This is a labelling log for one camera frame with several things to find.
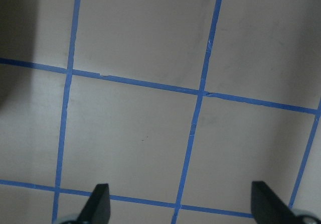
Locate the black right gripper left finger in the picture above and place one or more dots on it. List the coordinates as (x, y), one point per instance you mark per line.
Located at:
(97, 209)

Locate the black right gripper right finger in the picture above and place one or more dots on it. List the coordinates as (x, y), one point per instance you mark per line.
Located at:
(268, 208)

